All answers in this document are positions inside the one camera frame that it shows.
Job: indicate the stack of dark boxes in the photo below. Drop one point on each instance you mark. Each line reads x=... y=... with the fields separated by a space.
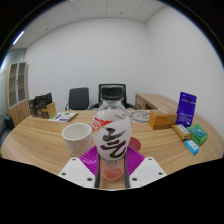
x=41 y=105

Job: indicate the small tan box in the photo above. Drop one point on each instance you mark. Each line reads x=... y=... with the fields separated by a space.
x=181 y=132

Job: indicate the grey round disc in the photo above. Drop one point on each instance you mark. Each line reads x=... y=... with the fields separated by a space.
x=140 y=116

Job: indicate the flat round red coaster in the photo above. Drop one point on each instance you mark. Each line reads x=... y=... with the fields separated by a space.
x=136 y=144

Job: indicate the black armchair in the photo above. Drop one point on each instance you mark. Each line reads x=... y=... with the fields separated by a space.
x=7 y=124

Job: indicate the small blue box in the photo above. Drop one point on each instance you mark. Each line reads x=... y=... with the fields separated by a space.
x=192 y=147

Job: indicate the wooden side desk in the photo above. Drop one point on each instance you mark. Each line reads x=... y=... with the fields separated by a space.
x=153 y=100

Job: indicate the long ceiling light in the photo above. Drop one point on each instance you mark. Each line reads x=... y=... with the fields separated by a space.
x=18 y=37

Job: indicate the white and green leaflet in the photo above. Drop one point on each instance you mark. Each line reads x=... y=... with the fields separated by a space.
x=63 y=116

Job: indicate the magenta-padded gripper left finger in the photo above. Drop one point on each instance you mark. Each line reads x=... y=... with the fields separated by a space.
x=76 y=171

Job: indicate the clear drink bottle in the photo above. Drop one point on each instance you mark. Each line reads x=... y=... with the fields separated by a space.
x=112 y=133

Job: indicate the green folded cloth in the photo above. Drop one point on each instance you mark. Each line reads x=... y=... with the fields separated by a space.
x=198 y=134

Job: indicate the grey mesh office chair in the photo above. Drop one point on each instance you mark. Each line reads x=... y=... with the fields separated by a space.
x=128 y=100

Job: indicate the black padded chair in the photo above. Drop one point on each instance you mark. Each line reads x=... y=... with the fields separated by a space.
x=78 y=98

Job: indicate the wooden tissue box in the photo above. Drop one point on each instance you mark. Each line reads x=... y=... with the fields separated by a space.
x=162 y=120

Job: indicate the white speckled cup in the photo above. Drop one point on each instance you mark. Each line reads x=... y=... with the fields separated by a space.
x=77 y=140

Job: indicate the wooden cabinet with glass doors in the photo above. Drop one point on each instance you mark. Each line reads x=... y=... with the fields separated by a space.
x=17 y=96

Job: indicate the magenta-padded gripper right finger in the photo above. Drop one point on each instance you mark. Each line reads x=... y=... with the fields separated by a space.
x=146 y=171

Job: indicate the purple standing card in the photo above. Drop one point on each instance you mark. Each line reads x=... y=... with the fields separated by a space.
x=186 y=109

